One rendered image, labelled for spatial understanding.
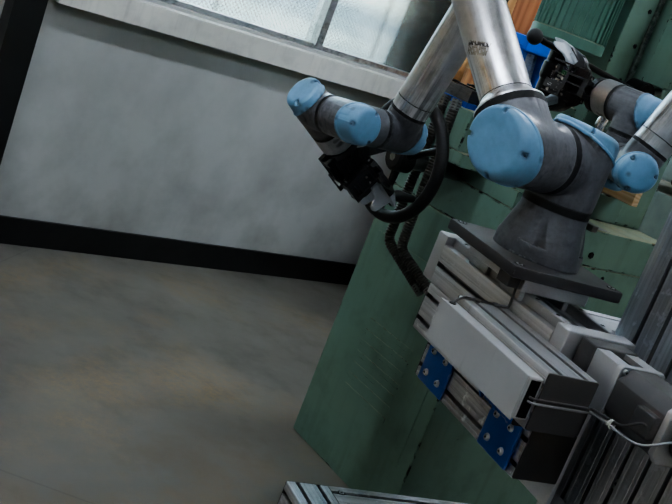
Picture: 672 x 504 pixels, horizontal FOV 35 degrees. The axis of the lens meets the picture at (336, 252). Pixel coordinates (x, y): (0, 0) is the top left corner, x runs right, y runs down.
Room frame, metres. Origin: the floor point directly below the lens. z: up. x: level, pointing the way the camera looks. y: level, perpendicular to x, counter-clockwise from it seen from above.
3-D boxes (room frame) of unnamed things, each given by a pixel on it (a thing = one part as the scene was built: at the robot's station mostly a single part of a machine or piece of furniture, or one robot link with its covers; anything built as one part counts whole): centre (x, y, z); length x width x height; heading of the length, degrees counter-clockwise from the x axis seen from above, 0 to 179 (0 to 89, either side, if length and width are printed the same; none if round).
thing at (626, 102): (2.09, -0.45, 1.09); 0.11 x 0.08 x 0.09; 39
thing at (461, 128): (2.41, -0.18, 0.91); 0.15 x 0.14 x 0.09; 39
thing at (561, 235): (1.75, -0.31, 0.87); 0.15 x 0.15 x 0.10
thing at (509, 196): (2.50, -0.28, 0.82); 0.40 x 0.21 x 0.04; 39
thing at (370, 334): (2.61, -0.42, 0.35); 0.58 x 0.45 x 0.71; 129
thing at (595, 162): (1.74, -0.31, 0.98); 0.13 x 0.12 x 0.14; 133
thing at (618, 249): (2.61, -0.42, 0.76); 0.57 x 0.45 x 0.09; 129
